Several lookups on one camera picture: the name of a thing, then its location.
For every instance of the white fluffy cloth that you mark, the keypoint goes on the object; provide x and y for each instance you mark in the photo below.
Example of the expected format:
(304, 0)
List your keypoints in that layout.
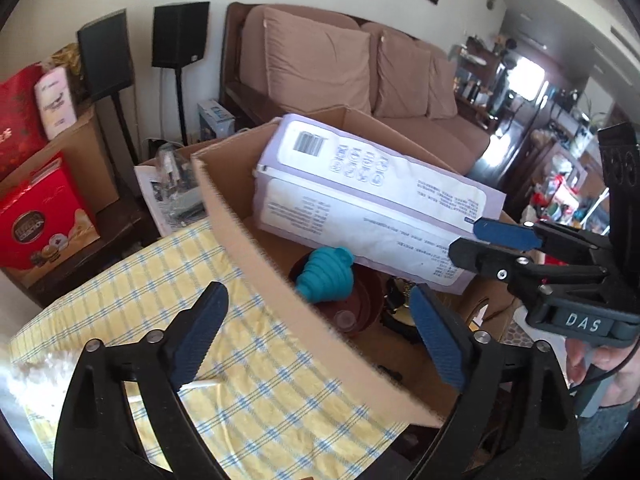
(30, 380)

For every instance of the folded newspaper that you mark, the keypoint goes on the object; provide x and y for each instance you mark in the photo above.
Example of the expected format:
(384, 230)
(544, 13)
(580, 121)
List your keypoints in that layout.
(152, 195)

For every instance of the medium pink sofa cushion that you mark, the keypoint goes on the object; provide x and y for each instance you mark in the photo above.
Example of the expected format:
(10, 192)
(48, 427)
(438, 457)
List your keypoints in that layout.
(402, 75)

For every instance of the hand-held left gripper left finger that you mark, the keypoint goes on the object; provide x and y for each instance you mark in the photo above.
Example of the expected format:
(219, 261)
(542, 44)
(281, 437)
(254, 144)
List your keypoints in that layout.
(200, 332)

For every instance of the cluttered dark wooden shelf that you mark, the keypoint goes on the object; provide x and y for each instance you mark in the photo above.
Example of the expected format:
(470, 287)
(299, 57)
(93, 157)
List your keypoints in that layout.
(480, 85)

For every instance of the dark red plastic saucer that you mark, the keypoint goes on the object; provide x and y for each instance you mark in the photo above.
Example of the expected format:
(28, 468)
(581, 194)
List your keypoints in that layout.
(367, 300)

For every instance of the red gift box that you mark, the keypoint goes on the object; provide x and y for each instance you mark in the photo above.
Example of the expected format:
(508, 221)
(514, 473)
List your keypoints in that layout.
(45, 215)

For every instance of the person's right hand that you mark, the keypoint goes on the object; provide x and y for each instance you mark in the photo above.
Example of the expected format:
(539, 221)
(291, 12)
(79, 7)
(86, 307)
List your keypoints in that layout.
(625, 375)

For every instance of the pale purple printed box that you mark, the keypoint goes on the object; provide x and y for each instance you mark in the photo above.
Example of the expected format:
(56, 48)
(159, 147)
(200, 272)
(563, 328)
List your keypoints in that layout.
(350, 185)

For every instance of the black speaker with slanted face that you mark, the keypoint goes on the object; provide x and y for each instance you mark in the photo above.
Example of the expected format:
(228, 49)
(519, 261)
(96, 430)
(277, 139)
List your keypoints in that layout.
(105, 55)

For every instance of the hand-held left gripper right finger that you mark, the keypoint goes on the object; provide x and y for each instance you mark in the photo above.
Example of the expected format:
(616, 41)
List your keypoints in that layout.
(440, 340)

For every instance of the brown cardboard box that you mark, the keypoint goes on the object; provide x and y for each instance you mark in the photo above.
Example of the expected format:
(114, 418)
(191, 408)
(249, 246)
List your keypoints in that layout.
(280, 285)

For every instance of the pink and white box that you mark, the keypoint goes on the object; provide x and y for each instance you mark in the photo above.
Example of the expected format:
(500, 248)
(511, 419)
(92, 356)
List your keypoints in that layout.
(55, 102)

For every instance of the teal ribbed silicone toy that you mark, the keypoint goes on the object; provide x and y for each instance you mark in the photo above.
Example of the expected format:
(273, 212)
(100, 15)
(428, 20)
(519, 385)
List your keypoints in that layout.
(322, 272)

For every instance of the black upright speaker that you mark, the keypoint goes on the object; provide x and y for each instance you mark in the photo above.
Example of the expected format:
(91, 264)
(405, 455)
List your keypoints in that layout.
(180, 35)

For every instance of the red gift bag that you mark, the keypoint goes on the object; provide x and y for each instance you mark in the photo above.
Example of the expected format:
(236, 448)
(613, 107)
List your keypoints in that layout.
(20, 120)

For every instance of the small pink sofa cushion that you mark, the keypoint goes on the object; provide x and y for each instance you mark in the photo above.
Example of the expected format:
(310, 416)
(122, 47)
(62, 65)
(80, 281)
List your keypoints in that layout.
(442, 90)

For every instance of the brown wooden frame sofa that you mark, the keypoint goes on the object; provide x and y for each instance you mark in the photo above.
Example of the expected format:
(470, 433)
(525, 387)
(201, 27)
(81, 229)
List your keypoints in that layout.
(450, 135)

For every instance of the yellow checked cloth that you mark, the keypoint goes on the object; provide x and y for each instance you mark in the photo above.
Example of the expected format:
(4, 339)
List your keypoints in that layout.
(250, 390)

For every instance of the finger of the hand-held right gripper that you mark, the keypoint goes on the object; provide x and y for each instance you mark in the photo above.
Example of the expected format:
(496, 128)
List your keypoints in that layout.
(480, 255)
(505, 232)

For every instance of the clear plastic bag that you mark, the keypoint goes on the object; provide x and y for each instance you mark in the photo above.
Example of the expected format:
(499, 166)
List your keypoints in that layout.
(175, 175)

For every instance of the colourful clutter pile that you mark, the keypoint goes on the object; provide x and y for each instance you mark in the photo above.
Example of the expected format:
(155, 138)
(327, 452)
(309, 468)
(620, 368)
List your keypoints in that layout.
(560, 190)

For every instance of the small clear plastic cap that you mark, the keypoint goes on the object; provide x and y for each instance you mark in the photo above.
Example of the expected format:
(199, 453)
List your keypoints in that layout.
(345, 319)

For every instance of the gold patterned gift bag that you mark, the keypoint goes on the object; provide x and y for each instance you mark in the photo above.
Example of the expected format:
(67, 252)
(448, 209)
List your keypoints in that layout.
(67, 60)

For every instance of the black pole speaker stand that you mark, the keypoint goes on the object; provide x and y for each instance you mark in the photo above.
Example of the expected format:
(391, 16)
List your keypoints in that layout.
(180, 105)

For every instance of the large pink sofa cushion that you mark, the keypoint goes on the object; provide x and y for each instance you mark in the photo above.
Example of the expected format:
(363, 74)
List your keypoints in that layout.
(315, 60)

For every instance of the blue and white box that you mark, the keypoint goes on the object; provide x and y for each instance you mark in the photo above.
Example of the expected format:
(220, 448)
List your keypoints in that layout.
(215, 122)

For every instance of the black tripod speaker stand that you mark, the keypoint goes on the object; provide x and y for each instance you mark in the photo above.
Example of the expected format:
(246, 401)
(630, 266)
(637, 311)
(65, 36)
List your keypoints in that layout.
(124, 125)

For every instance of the dark wooden side table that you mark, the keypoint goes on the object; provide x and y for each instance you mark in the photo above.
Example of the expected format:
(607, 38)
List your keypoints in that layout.
(120, 230)

